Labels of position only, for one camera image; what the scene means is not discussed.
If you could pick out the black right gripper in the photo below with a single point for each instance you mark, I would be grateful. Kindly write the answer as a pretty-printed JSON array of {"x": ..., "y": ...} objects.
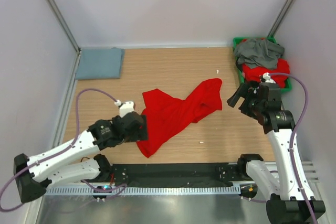
[{"x": 241, "y": 92}]

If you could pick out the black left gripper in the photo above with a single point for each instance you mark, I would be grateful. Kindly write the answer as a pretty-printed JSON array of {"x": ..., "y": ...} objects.
[{"x": 140, "y": 134}]

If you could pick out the red t shirt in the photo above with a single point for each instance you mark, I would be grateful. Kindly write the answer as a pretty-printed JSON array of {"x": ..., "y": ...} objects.
[{"x": 167, "y": 116}]

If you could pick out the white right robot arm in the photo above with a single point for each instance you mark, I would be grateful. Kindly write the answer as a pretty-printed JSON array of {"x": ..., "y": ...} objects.
[{"x": 289, "y": 198}]

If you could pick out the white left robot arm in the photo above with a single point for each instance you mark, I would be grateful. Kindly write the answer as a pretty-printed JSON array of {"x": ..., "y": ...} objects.
[{"x": 77, "y": 159}]

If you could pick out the red t shirts in bin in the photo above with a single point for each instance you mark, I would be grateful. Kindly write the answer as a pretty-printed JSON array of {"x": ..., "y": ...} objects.
[{"x": 254, "y": 74}]

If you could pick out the grey t shirt in bin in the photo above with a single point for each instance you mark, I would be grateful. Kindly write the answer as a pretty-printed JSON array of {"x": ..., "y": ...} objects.
[{"x": 257, "y": 52}]

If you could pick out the folded blue t shirt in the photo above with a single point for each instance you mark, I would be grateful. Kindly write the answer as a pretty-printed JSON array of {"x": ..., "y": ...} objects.
[{"x": 100, "y": 63}]

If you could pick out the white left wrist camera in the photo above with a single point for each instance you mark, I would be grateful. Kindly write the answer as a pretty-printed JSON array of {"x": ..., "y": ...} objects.
[{"x": 125, "y": 107}]

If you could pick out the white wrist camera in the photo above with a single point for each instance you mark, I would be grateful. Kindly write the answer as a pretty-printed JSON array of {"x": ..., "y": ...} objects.
[
  {"x": 125, "y": 107},
  {"x": 266, "y": 78}
]

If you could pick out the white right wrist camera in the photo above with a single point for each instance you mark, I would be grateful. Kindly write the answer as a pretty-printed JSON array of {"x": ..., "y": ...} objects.
[{"x": 266, "y": 78}]

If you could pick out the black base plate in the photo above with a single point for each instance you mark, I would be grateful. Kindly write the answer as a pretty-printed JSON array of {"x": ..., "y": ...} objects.
[{"x": 187, "y": 175}]

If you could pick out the slotted cable duct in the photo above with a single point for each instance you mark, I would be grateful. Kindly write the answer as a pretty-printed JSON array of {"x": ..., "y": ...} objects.
[{"x": 83, "y": 190}]

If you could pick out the aluminium corner post left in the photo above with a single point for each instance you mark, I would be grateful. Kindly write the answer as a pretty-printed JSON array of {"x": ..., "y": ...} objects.
[{"x": 59, "y": 17}]

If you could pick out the aluminium corner post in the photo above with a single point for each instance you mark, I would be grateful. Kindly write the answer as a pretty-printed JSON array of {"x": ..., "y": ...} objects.
[
  {"x": 288, "y": 4},
  {"x": 59, "y": 17}
]

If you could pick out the aluminium corner post right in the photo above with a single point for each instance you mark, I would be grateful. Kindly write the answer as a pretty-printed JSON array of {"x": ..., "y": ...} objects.
[{"x": 288, "y": 4}]

